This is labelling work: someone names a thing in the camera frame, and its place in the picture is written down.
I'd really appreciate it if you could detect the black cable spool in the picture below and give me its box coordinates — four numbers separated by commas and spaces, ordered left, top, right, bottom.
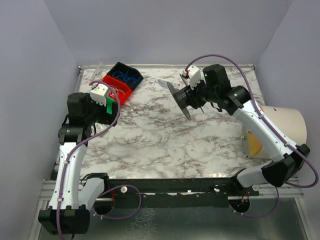
167, 73, 205, 121

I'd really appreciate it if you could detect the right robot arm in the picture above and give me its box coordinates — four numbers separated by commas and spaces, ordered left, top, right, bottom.
180, 64, 310, 188

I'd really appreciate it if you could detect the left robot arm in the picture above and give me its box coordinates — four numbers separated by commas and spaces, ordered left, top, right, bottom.
38, 92, 121, 238

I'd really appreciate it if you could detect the green storage bin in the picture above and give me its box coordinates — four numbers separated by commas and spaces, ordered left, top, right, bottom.
106, 97, 115, 115

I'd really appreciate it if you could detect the flat printed packet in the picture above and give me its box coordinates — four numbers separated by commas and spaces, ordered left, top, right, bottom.
149, 78, 182, 92

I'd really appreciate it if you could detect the clear plastic piece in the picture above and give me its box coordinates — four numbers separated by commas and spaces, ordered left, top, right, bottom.
90, 63, 105, 81

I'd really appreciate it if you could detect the red storage bin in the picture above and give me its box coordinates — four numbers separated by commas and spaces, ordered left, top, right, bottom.
102, 75, 133, 106

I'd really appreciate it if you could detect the black storage bin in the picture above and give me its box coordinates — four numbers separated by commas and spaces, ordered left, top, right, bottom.
107, 62, 144, 91

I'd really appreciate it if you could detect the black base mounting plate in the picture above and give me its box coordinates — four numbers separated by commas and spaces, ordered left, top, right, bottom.
80, 173, 259, 208

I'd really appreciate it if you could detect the white cylindrical container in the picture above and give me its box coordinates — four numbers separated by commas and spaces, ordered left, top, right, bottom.
241, 105, 307, 160

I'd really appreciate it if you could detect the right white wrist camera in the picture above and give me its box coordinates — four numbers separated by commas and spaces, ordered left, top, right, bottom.
182, 65, 203, 90

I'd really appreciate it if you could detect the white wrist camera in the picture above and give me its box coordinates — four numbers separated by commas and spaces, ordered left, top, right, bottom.
89, 83, 110, 106
182, 65, 203, 90

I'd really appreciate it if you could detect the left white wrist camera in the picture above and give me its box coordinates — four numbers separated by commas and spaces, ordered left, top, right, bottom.
89, 83, 110, 106

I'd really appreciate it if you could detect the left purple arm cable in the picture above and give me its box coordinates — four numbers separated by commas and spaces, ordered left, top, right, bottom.
56, 80, 142, 238

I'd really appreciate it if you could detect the white cable bundle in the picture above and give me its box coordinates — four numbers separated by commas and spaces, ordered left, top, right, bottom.
108, 84, 126, 99

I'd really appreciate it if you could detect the aluminium table edge rail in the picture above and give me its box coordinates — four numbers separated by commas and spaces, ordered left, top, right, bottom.
78, 63, 254, 70

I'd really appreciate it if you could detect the blue cable bundle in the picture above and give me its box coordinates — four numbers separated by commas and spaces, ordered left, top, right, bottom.
111, 69, 141, 85

